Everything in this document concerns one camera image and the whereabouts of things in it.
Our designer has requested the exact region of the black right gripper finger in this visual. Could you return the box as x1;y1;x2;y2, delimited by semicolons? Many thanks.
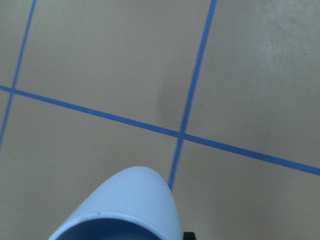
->
183;231;196;240

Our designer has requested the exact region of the light blue plastic cup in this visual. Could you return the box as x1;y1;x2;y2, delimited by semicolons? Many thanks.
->
49;166;184;240

